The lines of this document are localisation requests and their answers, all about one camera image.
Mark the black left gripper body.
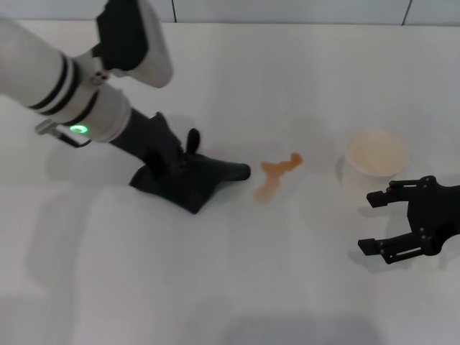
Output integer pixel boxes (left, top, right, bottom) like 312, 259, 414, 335
109, 107, 181, 178

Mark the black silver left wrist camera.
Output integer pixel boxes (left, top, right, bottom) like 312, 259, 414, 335
95, 0, 174, 89

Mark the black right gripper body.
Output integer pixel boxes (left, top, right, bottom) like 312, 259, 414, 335
407, 174, 460, 257

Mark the grey left arm cable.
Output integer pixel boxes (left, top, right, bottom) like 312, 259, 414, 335
34, 120, 91, 148

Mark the orange-brown liquid stain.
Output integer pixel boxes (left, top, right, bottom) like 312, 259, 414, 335
252, 152, 305, 206

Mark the white paper cup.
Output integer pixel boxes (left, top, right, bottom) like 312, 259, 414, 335
336, 128, 410, 195

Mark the dark rag with loop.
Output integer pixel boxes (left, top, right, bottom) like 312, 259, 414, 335
128, 128, 252, 216

